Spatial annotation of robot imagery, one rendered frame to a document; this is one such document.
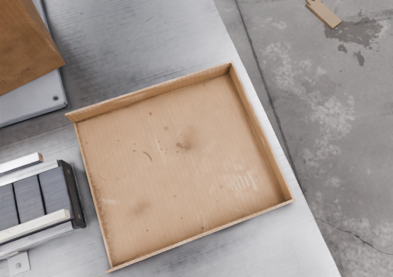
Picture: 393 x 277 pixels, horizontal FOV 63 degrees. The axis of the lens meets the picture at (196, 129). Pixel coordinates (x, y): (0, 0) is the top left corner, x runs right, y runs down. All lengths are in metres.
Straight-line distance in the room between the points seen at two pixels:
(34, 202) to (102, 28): 0.35
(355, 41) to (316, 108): 0.44
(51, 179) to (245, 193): 0.30
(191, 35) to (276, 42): 1.07
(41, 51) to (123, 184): 0.26
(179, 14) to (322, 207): 1.05
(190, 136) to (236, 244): 0.19
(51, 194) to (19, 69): 0.22
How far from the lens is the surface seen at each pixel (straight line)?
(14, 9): 0.52
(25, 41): 0.57
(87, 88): 0.63
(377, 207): 1.57
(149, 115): 0.58
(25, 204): 0.55
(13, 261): 0.60
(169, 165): 0.55
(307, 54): 1.70
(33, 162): 0.46
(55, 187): 0.53
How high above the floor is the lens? 1.37
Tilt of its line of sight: 72 degrees down
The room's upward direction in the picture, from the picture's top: 2 degrees clockwise
